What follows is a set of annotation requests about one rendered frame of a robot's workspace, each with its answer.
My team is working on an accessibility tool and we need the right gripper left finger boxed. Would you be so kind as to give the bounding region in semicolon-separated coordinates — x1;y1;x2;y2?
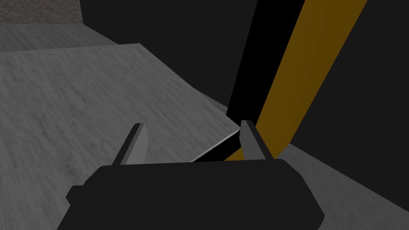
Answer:
111;123;149;167

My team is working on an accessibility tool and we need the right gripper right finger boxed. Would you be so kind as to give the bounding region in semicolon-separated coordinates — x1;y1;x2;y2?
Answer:
239;119;275;161

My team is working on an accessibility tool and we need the yellow-brown door leaf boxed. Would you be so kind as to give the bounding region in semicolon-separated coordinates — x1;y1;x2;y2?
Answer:
223;0;369;162

